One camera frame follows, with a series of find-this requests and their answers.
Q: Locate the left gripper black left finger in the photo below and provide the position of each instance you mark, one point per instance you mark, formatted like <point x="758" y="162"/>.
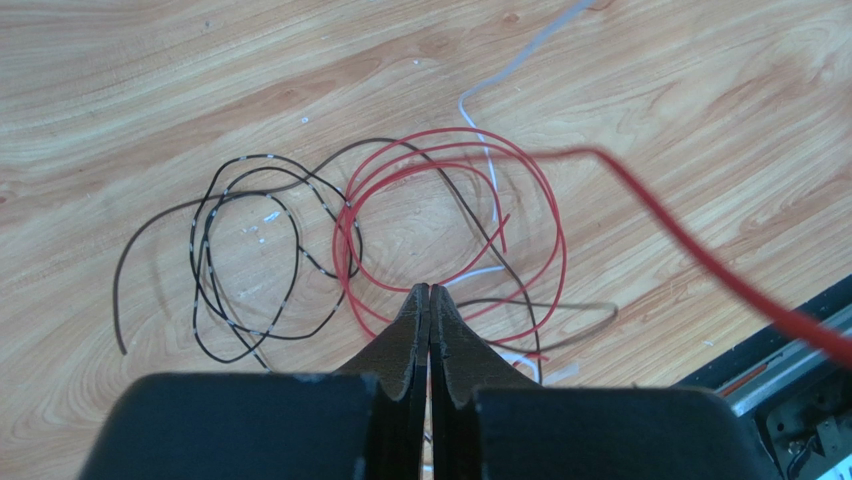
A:
<point x="394" y="363"/>

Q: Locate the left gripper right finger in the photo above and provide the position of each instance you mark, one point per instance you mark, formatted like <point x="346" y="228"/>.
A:
<point x="471" y="389"/>

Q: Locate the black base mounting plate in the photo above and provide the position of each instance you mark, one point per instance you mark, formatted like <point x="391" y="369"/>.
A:
<point x="794" y="403"/>

